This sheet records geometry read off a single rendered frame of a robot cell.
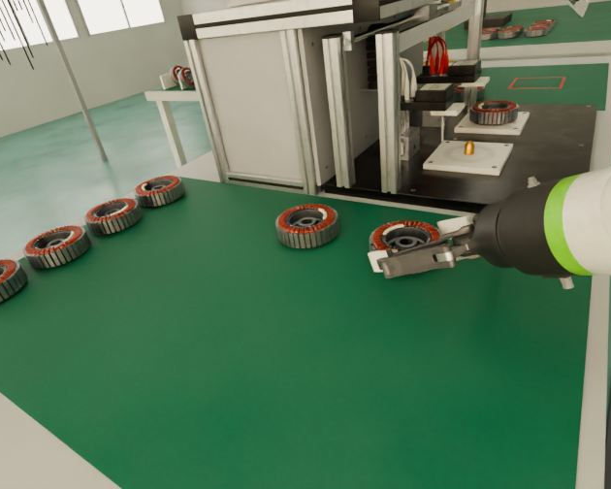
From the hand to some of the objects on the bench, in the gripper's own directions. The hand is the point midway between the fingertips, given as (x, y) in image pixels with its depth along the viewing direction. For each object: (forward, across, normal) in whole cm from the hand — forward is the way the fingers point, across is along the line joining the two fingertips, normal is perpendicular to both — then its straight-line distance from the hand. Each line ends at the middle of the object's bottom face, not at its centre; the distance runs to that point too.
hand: (412, 244), depth 62 cm
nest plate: (+27, +54, +15) cm, 62 cm away
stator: (+3, 0, -2) cm, 3 cm away
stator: (+26, +54, +16) cm, 62 cm away
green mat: (+68, +88, +36) cm, 117 cm away
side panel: (+40, -5, +20) cm, 44 cm away
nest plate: (+17, +32, +9) cm, 38 cm away
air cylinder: (+28, +26, +15) cm, 41 cm away
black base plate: (+24, +42, +11) cm, 50 cm away
